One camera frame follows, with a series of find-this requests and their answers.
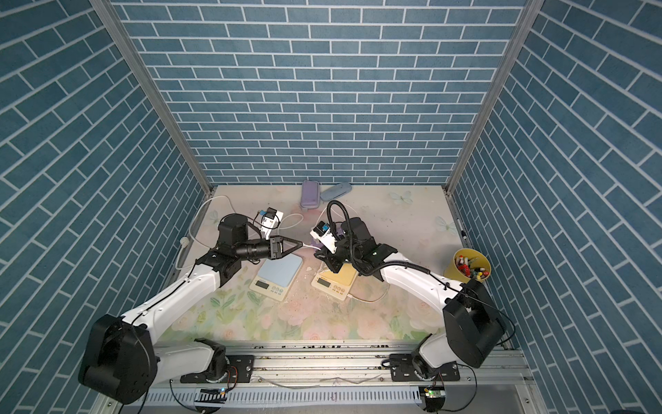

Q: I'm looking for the blue top kitchen scale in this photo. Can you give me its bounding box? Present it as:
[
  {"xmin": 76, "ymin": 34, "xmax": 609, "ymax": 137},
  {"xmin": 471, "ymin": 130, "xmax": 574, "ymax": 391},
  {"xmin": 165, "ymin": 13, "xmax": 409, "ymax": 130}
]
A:
[{"xmin": 249, "ymin": 255, "xmax": 303, "ymax": 302}]

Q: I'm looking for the yellow cup with pens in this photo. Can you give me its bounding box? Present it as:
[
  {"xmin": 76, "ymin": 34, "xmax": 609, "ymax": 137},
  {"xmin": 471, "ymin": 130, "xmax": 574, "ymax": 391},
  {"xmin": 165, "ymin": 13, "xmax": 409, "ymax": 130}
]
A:
[{"xmin": 443, "ymin": 248, "xmax": 492, "ymax": 283}]

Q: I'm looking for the aluminium corner post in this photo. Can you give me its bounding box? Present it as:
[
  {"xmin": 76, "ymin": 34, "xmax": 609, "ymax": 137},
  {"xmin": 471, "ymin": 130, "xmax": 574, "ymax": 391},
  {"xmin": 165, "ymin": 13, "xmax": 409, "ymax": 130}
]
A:
[
  {"xmin": 90, "ymin": 0, "xmax": 213, "ymax": 197},
  {"xmin": 444, "ymin": 0, "xmax": 546, "ymax": 197}
]

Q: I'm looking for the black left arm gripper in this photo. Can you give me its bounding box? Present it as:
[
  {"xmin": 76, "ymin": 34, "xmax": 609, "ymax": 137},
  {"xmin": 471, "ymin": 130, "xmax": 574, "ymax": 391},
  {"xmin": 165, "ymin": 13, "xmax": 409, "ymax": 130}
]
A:
[{"xmin": 234, "ymin": 235, "xmax": 302, "ymax": 262}]

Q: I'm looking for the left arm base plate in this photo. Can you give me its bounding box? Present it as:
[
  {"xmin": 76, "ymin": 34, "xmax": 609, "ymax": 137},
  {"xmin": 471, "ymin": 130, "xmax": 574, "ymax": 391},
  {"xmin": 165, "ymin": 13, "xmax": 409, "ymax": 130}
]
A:
[{"xmin": 179, "ymin": 355, "xmax": 255, "ymax": 386}]

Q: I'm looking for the aluminium front rail frame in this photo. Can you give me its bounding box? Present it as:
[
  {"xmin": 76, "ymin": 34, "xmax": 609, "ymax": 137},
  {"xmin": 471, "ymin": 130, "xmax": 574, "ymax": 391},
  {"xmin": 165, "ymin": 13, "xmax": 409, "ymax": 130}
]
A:
[{"xmin": 93, "ymin": 343, "xmax": 546, "ymax": 413}]

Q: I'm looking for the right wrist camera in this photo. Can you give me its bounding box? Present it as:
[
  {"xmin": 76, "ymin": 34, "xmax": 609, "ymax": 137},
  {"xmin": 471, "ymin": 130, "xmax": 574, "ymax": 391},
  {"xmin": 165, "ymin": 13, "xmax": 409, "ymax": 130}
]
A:
[{"xmin": 310, "ymin": 222, "xmax": 338, "ymax": 254}]

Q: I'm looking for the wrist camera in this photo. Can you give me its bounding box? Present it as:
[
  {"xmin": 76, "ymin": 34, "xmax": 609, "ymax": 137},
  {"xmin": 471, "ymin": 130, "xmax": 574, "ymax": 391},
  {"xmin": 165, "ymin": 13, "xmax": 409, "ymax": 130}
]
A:
[
  {"xmin": 259, "ymin": 207, "xmax": 284, "ymax": 240},
  {"xmin": 310, "ymin": 222, "xmax": 338, "ymax": 254}
]

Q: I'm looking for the white usb charging cable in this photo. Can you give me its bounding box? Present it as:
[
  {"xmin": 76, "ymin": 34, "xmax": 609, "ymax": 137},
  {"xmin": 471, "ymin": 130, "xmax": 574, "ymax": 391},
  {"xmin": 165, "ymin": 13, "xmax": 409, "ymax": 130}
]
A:
[{"xmin": 297, "ymin": 201, "xmax": 391, "ymax": 305}]

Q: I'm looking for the white power strip cord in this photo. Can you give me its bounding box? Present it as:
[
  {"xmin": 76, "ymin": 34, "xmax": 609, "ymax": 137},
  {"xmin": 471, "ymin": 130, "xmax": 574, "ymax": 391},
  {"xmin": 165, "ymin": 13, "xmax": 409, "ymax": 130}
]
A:
[{"xmin": 174, "ymin": 195, "xmax": 306, "ymax": 271}]

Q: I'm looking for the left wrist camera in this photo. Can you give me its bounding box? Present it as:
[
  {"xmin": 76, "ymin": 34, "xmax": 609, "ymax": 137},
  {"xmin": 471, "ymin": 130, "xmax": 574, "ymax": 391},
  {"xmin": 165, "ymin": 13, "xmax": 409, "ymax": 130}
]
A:
[{"xmin": 259, "ymin": 207, "xmax": 284, "ymax": 240}]

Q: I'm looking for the yellow top kitchen scale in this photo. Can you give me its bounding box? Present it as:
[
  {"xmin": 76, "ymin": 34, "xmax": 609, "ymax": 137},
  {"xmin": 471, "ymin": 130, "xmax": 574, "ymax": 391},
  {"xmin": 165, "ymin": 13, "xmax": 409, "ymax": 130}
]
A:
[{"xmin": 311, "ymin": 263, "xmax": 358, "ymax": 301}]

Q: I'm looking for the aluminium corner post left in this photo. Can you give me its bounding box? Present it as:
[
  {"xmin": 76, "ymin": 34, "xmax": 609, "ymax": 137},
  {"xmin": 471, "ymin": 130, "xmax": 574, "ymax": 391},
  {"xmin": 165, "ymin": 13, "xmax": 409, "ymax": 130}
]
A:
[{"xmin": 90, "ymin": 0, "xmax": 213, "ymax": 197}]

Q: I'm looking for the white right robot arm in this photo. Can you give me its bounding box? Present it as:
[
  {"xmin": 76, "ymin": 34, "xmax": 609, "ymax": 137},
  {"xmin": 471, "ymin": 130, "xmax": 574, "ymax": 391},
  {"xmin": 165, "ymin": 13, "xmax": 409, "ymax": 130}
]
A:
[{"xmin": 310, "ymin": 217, "xmax": 505, "ymax": 379}]

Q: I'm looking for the aluminium corner post right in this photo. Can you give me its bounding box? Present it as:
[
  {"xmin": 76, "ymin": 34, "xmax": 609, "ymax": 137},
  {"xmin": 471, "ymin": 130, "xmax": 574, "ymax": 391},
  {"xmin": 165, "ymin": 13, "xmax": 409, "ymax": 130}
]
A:
[{"xmin": 444, "ymin": 0, "xmax": 546, "ymax": 197}]

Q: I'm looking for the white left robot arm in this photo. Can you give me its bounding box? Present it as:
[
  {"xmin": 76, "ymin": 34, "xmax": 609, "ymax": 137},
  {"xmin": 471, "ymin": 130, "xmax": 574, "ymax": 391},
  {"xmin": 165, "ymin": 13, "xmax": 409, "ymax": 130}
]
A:
[{"xmin": 78, "ymin": 213, "xmax": 303, "ymax": 405}]

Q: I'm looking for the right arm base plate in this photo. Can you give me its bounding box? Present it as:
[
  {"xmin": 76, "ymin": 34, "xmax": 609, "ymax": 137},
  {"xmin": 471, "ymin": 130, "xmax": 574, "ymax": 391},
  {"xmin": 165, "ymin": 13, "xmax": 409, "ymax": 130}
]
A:
[{"xmin": 381, "ymin": 354, "xmax": 460, "ymax": 382}]

